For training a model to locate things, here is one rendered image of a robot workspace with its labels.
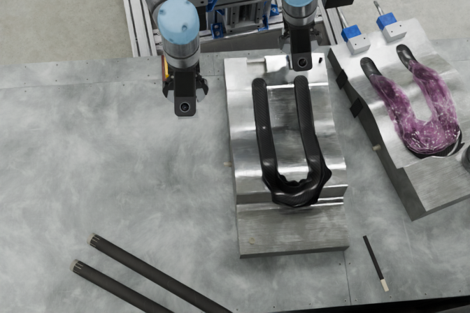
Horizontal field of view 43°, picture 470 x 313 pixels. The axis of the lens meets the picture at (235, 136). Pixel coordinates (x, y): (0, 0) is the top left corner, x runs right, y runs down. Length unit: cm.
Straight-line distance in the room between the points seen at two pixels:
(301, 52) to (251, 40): 102
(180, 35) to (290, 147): 46
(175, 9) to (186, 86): 20
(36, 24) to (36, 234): 138
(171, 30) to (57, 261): 67
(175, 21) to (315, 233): 62
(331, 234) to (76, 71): 80
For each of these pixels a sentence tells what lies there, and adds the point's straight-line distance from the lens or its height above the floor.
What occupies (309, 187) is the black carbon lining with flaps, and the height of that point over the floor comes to 88.
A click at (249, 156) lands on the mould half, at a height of 92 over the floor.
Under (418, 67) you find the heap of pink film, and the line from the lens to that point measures 162.
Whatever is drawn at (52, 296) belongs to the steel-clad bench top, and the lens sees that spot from 150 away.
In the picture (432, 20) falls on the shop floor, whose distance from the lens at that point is 282.
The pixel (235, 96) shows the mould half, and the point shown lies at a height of 89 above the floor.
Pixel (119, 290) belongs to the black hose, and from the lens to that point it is 142.
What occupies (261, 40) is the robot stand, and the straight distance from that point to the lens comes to 236.
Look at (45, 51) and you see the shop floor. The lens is 267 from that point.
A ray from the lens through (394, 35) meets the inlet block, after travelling 166.
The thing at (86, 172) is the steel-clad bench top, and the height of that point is 80.
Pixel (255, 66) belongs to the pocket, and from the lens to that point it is 157.
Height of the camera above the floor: 225
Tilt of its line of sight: 69 degrees down
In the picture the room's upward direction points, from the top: 5 degrees clockwise
